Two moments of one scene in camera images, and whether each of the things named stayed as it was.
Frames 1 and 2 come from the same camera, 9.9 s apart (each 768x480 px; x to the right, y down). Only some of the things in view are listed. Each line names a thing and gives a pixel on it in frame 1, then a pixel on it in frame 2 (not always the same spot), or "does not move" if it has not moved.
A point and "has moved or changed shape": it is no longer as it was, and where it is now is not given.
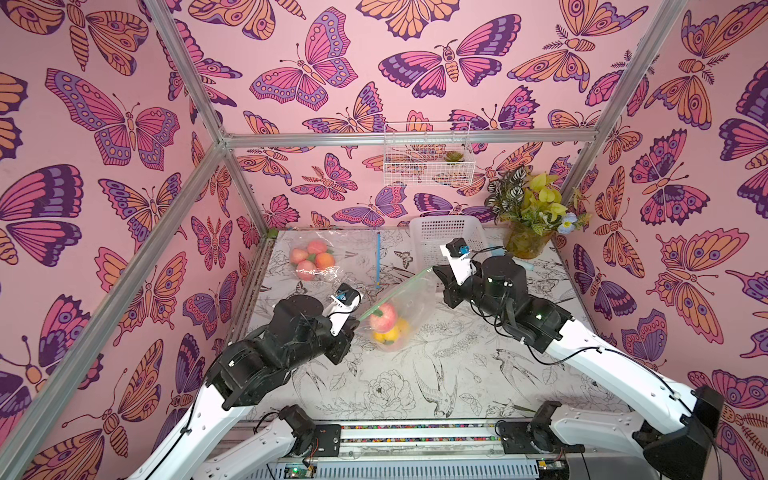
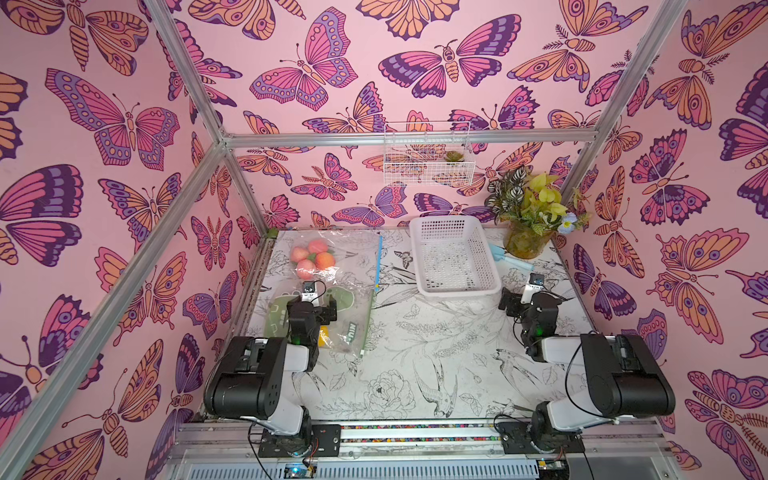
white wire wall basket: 428,154 does not move
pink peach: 306,270 does not move
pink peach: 298,255 does not move
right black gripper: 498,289 → 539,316
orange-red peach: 325,260 does not move
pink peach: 316,247 does not move
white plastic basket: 428,233 does not move
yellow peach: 395,334 has moved or changed shape
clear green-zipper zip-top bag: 401,320 has moved or changed shape
